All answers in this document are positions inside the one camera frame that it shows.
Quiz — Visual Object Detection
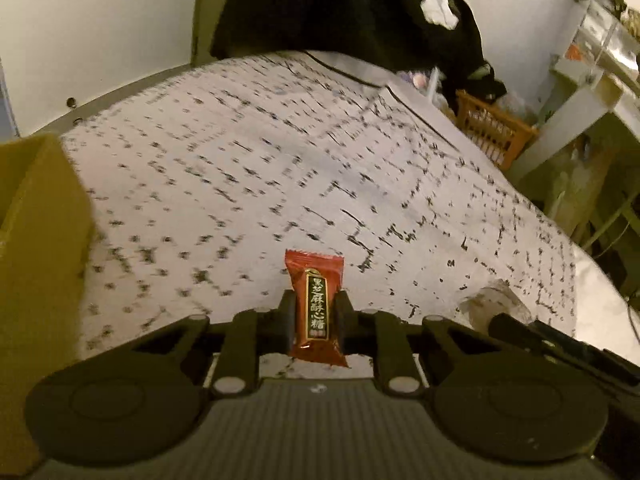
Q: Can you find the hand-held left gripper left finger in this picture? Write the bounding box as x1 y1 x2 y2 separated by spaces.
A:
122 290 297 396

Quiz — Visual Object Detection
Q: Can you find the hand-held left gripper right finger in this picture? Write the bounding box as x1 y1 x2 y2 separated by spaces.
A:
334 290 506 396

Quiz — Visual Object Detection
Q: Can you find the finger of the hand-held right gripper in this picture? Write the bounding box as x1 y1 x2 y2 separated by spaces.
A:
487 312 577 362

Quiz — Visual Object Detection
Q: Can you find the clear plastic packet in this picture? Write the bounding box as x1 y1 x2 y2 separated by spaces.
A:
457 282 531 333

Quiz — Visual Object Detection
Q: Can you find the red candy packet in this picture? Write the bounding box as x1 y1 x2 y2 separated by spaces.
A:
284 249 351 368

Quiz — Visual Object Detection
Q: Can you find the brown cardboard box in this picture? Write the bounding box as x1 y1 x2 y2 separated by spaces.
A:
0 132 98 476

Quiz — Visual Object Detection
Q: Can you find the white duvet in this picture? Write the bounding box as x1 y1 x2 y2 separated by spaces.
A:
572 245 640 356

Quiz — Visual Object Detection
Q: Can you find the orange plastic basket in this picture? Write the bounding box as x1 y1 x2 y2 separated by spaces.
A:
455 89 538 171

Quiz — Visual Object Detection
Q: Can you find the white desk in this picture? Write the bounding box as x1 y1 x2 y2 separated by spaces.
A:
507 52 640 241

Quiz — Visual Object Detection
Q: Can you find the clear drawer organizer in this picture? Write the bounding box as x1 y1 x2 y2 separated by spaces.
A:
575 0 640 73

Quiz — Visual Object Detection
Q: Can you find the black coat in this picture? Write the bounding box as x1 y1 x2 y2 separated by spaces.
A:
210 0 506 103

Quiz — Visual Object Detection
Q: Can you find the olive door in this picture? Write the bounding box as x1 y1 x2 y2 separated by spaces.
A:
192 0 241 66

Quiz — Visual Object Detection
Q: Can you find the white crumpled cloth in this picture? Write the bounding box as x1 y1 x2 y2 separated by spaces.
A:
419 0 460 28

